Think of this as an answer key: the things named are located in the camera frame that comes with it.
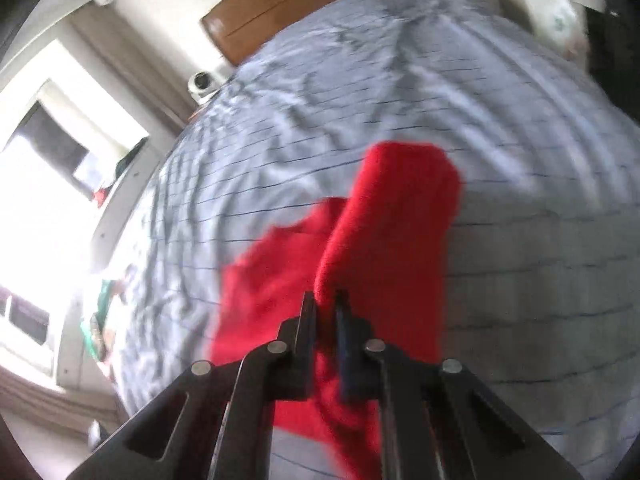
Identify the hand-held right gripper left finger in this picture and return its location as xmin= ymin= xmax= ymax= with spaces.
xmin=65 ymin=291 xmax=317 ymax=480

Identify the green red patterned item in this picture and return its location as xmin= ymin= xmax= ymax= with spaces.
xmin=80 ymin=265 xmax=136 ymax=361

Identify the white security camera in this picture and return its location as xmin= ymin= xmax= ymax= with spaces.
xmin=187 ymin=71 xmax=226 ymax=106

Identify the white cabinet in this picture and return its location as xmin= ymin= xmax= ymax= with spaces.
xmin=492 ymin=0 xmax=608 ymax=61

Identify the wooden headboard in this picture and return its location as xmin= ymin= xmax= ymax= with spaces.
xmin=200 ymin=0 xmax=473 ymax=68

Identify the red sweater with white print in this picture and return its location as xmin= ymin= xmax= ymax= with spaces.
xmin=207 ymin=141 xmax=463 ymax=480

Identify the grey striped bed blanket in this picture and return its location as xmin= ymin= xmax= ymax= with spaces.
xmin=97 ymin=0 xmax=640 ymax=480

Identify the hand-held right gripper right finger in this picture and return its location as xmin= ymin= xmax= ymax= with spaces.
xmin=334 ymin=289 xmax=586 ymax=480

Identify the window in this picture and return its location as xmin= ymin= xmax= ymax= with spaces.
xmin=0 ymin=77 xmax=151 ymax=281

